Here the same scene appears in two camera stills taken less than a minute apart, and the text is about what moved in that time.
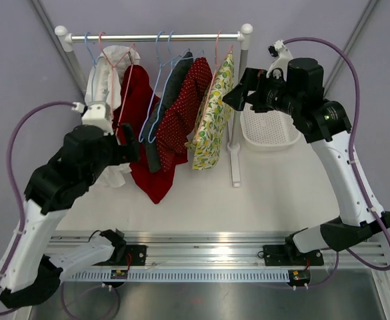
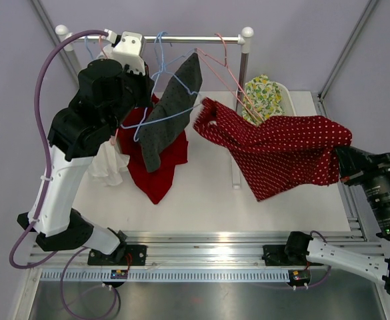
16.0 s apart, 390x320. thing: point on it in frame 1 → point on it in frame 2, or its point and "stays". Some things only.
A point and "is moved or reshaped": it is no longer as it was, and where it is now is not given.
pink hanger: (218, 64) → (200, 51)
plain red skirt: (137, 96) stays
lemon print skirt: (207, 142) is moved or reshaped
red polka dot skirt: (178, 118) → (279, 155)
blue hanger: (160, 65) → (158, 38)
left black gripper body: (114, 153) → (135, 85)
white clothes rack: (235, 147) stays
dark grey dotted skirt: (178, 81) stays
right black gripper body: (271, 95) → (369, 167)
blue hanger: (185, 55) → (142, 122)
